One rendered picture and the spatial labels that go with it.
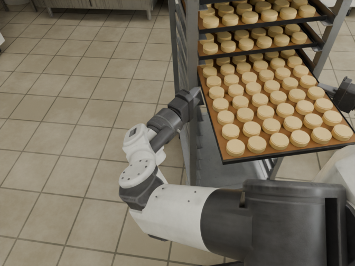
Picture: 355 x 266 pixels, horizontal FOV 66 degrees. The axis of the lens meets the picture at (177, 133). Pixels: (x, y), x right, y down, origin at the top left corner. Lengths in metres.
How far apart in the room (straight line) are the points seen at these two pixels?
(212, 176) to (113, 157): 0.74
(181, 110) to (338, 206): 0.54
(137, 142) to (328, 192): 0.47
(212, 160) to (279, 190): 1.43
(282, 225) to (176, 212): 0.16
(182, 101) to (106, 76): 1.90
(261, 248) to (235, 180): 1.35
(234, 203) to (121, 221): 1.43
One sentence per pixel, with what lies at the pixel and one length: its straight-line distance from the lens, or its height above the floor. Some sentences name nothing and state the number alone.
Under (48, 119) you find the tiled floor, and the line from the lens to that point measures 2.46.
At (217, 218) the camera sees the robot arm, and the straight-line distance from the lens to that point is 0.36.
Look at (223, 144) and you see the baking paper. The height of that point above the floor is 0.95.
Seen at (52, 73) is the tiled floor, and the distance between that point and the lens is 2.94.
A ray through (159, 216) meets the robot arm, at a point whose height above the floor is 1.18.
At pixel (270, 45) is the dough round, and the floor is 1.05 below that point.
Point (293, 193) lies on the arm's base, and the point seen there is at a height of 1.31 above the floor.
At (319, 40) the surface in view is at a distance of 1.07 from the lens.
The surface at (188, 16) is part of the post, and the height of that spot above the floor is 1.20.
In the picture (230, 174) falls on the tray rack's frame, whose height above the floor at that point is 0.15.
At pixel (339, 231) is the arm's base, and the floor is 1.25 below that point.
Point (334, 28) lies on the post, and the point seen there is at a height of 1.12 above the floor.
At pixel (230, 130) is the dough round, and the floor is 0.97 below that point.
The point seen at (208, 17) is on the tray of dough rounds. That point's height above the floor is 1.15.
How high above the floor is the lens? 1.57
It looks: 50 degrees down
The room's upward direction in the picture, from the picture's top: 4 degrees counter-clockwise
